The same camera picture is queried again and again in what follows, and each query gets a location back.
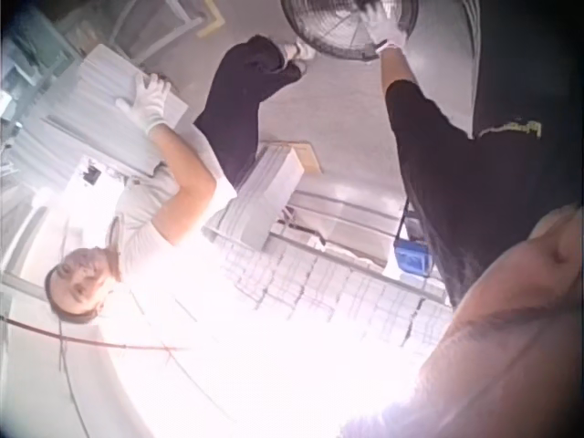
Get person's left hand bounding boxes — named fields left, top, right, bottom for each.
left=360, top=4, right=410, bottom=52

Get round metal floor fan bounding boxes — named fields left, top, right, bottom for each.
left=279, top=0, right=420, bottom=62

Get person's legs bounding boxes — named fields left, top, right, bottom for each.
left=470, top=0, right=584, bottom=138

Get small stack of white panels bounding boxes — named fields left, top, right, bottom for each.
left=217, top=141, right=305, bottom=251

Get large stack of white panels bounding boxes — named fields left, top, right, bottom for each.
left=8, top=44, right=189, bottom=180

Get grey storage shelf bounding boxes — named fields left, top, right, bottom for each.
left=0, top=0, right=84, bottom=120

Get blue pouch with black strap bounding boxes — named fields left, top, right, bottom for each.
left=393, top=198, right=431, bottom=278

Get white wire grid rack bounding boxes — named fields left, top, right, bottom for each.
left=213, top=226, right=454, bottom=331

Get dark thin cable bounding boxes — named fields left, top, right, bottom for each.
left=0, top=312, right=186, bottom=353

